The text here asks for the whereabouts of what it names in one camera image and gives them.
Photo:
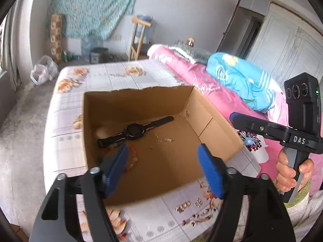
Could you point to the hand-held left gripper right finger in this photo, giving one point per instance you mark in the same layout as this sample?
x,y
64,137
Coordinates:
x,y
210,171

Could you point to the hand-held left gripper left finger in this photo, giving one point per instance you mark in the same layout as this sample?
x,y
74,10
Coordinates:
x,y
117,166

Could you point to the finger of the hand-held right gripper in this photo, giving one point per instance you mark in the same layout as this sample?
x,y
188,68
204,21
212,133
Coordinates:
x,y
254,127

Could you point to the pink and black wristwatch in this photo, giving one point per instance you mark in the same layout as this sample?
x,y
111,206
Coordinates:
x,y
132,131

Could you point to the brown cardboard box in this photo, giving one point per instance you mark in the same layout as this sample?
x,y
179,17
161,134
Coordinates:
x,y
164,171

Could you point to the person's right hand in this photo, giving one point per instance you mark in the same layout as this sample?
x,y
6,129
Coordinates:
x,y
285,174

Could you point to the teal cartoon blanket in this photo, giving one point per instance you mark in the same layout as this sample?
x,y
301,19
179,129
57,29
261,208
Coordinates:
x,y
234,78

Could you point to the white wardrobe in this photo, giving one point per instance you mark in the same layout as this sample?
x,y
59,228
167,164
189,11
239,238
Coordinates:
x,y
285,42

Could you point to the green fluffy cloth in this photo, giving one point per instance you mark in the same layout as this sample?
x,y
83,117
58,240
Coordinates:
x,y
304,191

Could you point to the pink floral bedding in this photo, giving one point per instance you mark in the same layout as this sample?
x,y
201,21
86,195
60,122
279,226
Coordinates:
x,y
191,73

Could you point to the grey green patterned blanket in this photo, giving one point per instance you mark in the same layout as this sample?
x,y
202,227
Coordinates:
x,y
191,53

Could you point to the brown door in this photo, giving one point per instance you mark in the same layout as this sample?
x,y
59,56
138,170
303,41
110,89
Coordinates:
x,y
231,25

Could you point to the small golden figurine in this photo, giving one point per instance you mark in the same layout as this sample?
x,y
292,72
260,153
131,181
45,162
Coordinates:
x,y
190,42

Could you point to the dark bucket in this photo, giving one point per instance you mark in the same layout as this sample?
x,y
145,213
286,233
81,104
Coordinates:
x,y
98,55

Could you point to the white plastic bag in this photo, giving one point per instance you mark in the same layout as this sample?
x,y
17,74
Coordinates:
x,y
44,73

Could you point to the green bottles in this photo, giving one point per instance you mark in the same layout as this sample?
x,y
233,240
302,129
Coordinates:
x,y
66,56

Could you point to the wooden stool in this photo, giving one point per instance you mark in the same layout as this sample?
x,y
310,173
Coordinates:
x,y
133,42

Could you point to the blue jug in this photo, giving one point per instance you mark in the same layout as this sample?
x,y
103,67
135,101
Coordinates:
x,y
144,18

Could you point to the grey curtain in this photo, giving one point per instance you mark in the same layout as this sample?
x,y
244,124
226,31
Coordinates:
x,y
12,55

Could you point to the teal floral wall cloth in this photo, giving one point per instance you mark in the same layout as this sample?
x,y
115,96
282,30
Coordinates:
x,y
96,5

